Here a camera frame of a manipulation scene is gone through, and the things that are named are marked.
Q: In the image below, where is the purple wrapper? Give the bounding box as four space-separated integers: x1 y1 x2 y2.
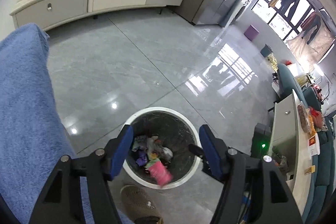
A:
135 149 149 166

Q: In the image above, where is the pink wrapper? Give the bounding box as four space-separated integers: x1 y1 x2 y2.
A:
146 159 173 186

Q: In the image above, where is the white round trash bin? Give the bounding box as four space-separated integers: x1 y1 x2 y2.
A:
123 107 201 190

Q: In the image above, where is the beige slipper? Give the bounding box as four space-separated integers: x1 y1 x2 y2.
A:
120 185 164 224

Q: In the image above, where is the white side table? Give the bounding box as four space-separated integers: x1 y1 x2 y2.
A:
269 90 316 218

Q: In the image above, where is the purple stool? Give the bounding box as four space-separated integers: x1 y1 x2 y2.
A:
244 24 260 41

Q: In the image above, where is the window with hanging clothes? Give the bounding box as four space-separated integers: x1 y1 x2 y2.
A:
252 0 335 64

